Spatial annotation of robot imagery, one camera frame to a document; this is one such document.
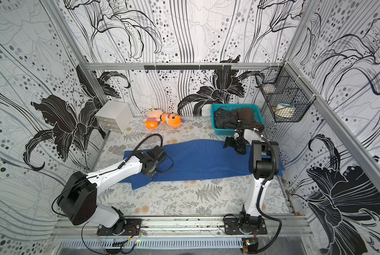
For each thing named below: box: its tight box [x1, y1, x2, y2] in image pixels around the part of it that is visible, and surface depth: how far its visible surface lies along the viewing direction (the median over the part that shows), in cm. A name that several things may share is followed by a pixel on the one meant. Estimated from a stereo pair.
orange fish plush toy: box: [159, 112, 185, 129], surface depth 110 cm
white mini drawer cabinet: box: [94, 99, 134, 134], surface depth 109 cm
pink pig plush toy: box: [143, 107, 164, 130], surface depth 113 cm
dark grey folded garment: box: [214, 107, 239, 130], surface depth 100 cm
